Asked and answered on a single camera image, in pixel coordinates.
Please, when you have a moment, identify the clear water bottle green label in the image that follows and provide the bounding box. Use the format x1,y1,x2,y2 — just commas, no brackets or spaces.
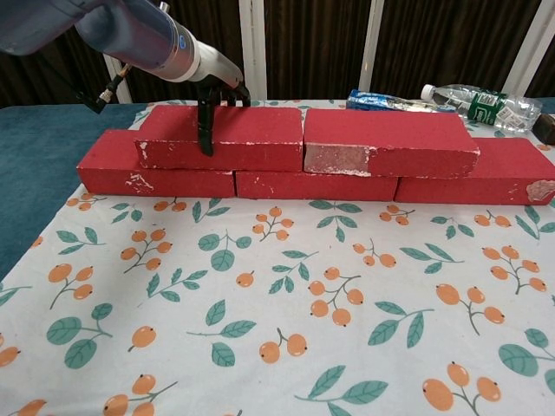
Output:
420,82,544,133

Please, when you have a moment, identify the floral orange-berry tablecloth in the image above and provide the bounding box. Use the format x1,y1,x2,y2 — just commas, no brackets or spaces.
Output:
0,98,555,416

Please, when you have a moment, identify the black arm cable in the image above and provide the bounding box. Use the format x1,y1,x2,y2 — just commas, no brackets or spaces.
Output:
75,60,131,114

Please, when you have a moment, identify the white frame post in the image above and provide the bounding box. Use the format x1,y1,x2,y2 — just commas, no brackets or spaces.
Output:
103,54,132,104
238,0,268,101
360,0,392,94
518,0,555,103

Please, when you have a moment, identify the brown medicine bottle white cap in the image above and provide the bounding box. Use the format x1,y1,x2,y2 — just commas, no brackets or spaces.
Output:
536,113,555,146

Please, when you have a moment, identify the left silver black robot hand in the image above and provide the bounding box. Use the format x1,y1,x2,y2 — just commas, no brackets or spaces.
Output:
186,39,252,158

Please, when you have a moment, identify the blue cookie snack package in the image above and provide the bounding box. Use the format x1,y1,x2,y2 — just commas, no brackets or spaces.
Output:
346,88,459,116

